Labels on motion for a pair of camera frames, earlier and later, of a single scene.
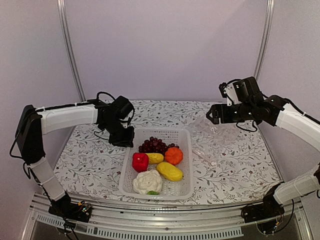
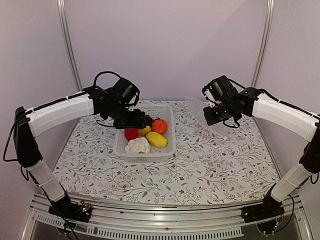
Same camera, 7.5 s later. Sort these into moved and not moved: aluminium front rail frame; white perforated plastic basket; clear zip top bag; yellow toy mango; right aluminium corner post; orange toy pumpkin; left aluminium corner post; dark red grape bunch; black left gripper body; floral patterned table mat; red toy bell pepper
Moved: yellow toy mango; dark red grape bunch; orange toy pumpkin; clear zip top bag; red toy bell pepper; black left gripper body; white perforated plastic basket
Not moved: right aluminium corner post; aluminium front rail frame; left aluminium corner post; floral patterned table mat
